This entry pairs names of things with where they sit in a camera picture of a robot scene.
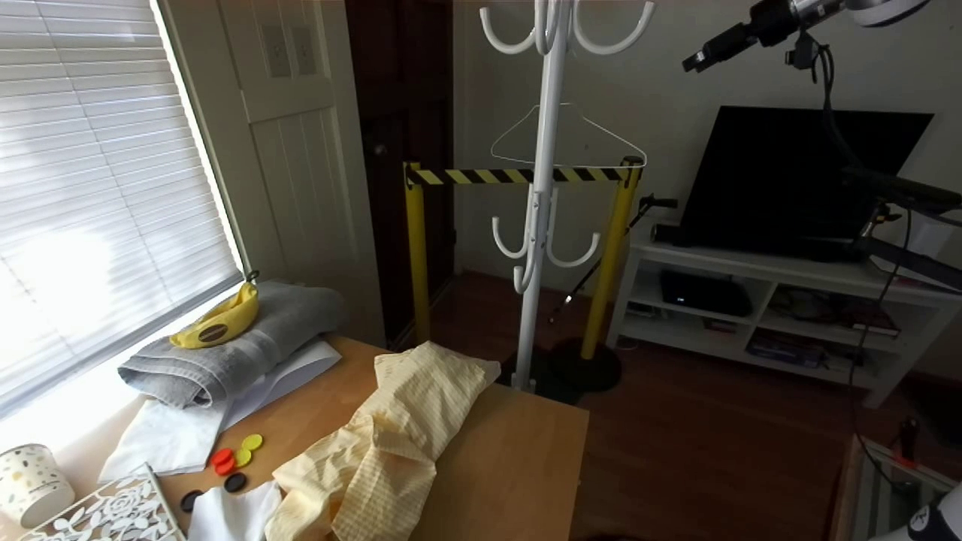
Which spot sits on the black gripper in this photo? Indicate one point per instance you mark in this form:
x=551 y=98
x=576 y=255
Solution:
x=785 y=20

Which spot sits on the white coat stand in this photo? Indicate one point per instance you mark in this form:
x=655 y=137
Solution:
x=544 y=152

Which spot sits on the white rounded device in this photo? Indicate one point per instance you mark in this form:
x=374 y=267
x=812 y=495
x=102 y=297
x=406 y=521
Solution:
x=932 y=524

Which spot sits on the black bottle cap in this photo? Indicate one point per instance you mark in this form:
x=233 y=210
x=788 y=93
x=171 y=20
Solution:
x=236 y=481
x=189 y=499

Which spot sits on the white television shelf unit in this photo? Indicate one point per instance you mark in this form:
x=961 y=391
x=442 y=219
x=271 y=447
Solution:
x=723 y=262

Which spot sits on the black round post base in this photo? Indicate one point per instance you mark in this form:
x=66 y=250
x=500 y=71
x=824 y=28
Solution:
x=581 y=376

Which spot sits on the white panelled closet door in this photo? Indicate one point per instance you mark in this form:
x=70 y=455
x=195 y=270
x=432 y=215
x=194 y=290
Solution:
x=301 y=182

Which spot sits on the black media box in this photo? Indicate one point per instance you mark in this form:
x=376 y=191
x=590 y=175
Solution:
x=707 y=294

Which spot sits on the red bottle cap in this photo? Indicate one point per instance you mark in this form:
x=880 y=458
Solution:
x=224 y=460

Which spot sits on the light wood table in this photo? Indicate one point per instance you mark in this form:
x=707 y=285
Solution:
x=521 y=460

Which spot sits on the black flat screen television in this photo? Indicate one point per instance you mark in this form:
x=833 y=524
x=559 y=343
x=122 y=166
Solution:
x=781 y=182

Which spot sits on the yellow bottle cap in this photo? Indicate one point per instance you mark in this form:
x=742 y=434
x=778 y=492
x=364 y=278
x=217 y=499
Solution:
x=253 y=444

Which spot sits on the small white cloth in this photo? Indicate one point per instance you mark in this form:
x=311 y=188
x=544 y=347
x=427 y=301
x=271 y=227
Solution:
x=229 y=516

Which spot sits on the white lattice tray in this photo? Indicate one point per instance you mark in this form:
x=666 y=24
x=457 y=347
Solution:
x=101 y=516

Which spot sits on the stack of flat media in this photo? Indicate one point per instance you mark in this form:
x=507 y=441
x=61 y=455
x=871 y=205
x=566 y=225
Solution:
x=799 y=350
x=831 y=307

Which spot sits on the yellow barrier post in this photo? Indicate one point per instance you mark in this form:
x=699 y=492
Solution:
x=420 y=261
x=610 y=261

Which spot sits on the yellow black striped tape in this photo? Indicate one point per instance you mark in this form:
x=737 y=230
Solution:
x=470 y=175

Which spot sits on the dark wood door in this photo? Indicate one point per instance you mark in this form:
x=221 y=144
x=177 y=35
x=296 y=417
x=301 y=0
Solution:
x=401 y=101

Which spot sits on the white window blind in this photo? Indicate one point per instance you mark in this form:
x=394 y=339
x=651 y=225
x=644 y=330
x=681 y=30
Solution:
x=101 y=200

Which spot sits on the white dotted cup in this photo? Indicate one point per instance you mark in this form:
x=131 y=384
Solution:
x=31 y=481

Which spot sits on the pale yellow cloth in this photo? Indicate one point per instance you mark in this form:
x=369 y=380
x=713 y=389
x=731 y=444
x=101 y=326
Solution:
x=401 y=432

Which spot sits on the yellow banana toy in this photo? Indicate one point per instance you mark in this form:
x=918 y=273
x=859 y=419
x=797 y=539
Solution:
x=215 y=326

